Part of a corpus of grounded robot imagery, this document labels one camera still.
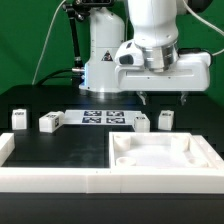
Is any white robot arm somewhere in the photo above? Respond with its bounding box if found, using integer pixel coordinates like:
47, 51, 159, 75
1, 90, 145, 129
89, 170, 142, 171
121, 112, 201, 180
80, 0, 214, 100

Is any white U-shaped fence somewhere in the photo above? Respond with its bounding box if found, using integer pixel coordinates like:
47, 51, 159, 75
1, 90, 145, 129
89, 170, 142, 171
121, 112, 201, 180
0, 133, 224, 194

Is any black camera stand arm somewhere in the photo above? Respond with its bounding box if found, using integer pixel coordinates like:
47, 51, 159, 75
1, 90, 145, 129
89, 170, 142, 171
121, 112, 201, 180
63, 0, 89, 68

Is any white square tabletop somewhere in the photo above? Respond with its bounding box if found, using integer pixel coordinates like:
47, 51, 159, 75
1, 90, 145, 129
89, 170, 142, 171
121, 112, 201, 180
109, 132, 215, 169

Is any black cable bundle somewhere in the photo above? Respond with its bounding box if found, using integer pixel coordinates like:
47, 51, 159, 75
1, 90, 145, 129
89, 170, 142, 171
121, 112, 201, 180
34, 68, 84, 87

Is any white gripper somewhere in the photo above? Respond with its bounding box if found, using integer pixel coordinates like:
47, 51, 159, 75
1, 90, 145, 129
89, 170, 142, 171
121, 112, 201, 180
115, 51, 212, 105

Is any white marker plate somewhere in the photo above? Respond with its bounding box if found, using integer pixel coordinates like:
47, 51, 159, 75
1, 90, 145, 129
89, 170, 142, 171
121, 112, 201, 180
64, 110, 141, 125

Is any white cable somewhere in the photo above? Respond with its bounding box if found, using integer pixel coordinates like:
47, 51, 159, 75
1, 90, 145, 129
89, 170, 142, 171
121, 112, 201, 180
31, 0, 68, 86

